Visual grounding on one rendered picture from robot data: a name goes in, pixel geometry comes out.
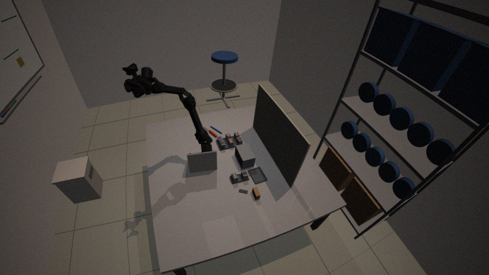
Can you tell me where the orange-brown rectangular block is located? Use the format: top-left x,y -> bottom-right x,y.
252,187 -> 261,200

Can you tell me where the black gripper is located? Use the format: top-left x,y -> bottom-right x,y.
122,63 -> 148,98

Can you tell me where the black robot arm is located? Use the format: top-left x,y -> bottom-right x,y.
124,67 -> 213,152

